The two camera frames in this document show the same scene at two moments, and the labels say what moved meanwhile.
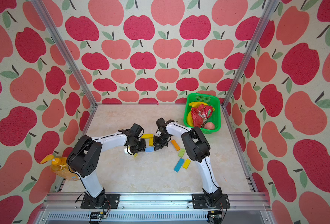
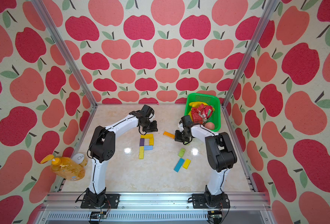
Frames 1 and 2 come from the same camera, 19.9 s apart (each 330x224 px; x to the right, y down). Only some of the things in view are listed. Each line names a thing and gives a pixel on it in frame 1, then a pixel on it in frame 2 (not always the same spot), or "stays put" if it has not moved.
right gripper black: [157, 145] to [177, 137]
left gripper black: [142, 149] to [154, 129]
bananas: [195, 104] stays put
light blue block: [149, 149] stays put
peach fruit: [209, 125] stays put
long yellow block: [150, 136] stays put
